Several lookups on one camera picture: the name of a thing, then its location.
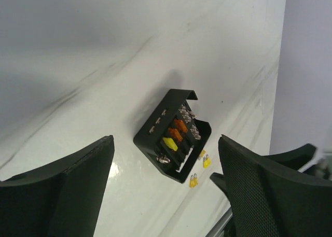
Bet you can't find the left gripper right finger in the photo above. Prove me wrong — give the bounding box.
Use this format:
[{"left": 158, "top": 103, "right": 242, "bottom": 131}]
[{"left": 211, "top": 135, "right": 331, "bottom": 236}]

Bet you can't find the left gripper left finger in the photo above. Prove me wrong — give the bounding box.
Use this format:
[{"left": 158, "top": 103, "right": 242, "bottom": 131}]
[{"left": 1, "top": 135, "right": 115, "bottom": 236}]

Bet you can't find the yellow blade fuse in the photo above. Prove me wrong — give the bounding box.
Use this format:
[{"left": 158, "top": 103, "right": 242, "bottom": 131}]
[
  {"left": 198, "top": 150, "right": 206, "bottom": 160},
  {"left": 162, "top": 137, "right": 178, "bottom": 152},
  {"left": 203, "top": 155, "right": 211, "bottom": 169},
  {"left": 189, "top": 173, "right": 198, "bottom": 188}
]

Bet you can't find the black fuse box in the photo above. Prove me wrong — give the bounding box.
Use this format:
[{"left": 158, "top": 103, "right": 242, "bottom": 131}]
[{"left": 133, "top": 89, "right": 212, "bottom": 184}]

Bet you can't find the orange blade fuse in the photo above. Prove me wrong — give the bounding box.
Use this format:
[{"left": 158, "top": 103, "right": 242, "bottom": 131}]
[
  {"left": 173, "top": 119, "right": 188, "bottom": 133},
  {"left": 168, "top": 128, "right": 183, "bottom": 142}
]

